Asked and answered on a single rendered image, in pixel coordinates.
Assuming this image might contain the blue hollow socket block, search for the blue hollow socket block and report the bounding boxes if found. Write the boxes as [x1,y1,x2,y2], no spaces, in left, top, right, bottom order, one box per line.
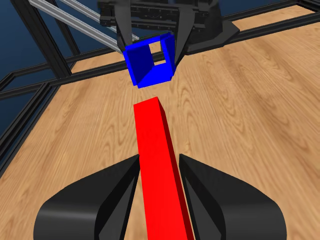
[122,31,177,89]

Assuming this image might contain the thin red peg bar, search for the thin red peg bar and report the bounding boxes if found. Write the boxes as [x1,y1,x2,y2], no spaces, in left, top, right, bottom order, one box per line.
[132,96,196,240]

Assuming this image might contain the silver aluminium rail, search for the silver aluminium rail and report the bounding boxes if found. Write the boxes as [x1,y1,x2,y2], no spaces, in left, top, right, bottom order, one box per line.
[58,0,141,42]
[28,0,125,54]

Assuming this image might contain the black table frame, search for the black table frame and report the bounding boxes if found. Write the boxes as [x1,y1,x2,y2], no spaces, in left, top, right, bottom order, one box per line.
[0,0,320,177]

